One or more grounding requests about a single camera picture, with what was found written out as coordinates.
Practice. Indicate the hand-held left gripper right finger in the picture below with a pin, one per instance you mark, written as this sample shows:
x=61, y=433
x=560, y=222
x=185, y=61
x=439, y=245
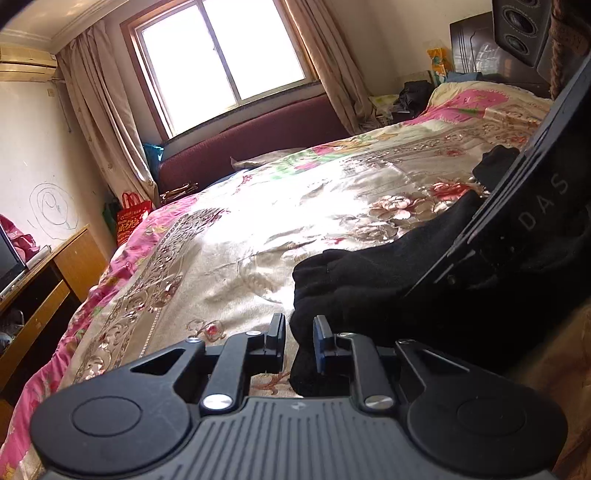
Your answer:
x=318, y=344

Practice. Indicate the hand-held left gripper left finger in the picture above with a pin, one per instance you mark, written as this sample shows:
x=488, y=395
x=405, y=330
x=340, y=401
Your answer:
x=278, y=344

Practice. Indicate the black pants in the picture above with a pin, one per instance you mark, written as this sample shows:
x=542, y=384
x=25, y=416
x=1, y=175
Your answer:
x=351, y=286

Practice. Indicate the floral satin bed blanket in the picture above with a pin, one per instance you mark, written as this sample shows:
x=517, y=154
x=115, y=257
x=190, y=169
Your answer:
x=258, y=221

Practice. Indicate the blue pillow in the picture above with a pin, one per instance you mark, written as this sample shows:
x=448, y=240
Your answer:
x=461, y=77

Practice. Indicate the black bag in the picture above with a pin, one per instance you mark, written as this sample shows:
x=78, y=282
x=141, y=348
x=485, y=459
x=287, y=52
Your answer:
x=415, y=97

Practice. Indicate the dark wooden headboard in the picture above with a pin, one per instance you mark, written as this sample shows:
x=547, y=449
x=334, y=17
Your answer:
x=475, y=46

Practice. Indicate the yellow packet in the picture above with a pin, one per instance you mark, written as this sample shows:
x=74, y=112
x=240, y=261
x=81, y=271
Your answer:
x=437, y=64

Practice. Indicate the pale printed bag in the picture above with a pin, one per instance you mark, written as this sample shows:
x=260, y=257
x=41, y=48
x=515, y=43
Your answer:
x=383, y=106

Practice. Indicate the woven basket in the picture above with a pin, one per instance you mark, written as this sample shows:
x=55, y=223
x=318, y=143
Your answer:
x=178, y=194

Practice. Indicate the beige pillow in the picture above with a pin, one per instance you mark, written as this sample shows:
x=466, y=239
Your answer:
x=263, y=158

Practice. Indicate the red shopping bag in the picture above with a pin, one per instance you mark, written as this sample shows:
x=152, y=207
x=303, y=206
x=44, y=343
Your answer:
x=131, y=221

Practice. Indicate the maroon sofa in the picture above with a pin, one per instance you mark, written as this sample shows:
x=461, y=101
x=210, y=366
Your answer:
x=258, y=131

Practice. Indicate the wooden side cabinet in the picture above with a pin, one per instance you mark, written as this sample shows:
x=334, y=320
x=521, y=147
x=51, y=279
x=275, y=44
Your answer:
x=76, y=263

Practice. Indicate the blue bag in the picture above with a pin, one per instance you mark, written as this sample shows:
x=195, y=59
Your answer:
x=153, y=157

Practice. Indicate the beige curtain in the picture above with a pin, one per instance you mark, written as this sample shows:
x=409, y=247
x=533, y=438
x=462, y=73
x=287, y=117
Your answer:
x=332, y=64
x=101, y=101

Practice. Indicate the pink cloth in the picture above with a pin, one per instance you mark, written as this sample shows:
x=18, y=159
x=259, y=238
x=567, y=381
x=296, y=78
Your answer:
x=23, y=242

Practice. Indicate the black monitor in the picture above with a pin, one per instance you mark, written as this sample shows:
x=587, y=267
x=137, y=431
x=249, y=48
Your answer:
x=9, y=258

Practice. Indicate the window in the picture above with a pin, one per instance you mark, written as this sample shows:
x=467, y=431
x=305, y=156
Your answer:
x=221, y=60

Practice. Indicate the wall air conditioner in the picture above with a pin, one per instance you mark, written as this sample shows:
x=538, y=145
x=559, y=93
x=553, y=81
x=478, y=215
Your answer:
x=25, y=62

